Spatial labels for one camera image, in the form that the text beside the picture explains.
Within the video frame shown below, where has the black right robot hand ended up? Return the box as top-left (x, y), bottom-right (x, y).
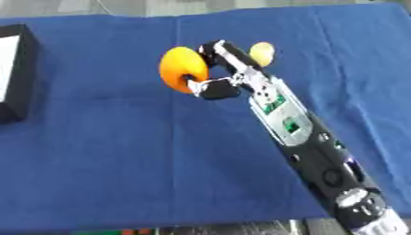
top-left (184, 39), bottom-right (269, 101)

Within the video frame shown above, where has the orange round toy fruit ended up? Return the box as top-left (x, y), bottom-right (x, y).
top-left (157, 46), bottom-right (211, 95)

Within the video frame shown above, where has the black box with white inside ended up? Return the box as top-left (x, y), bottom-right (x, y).
top-left (0, 24), bottom-right (40, 124)

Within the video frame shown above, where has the yellow round toy fruit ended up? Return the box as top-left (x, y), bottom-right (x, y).
top-left (247, 41), bottom-right (276, 68)

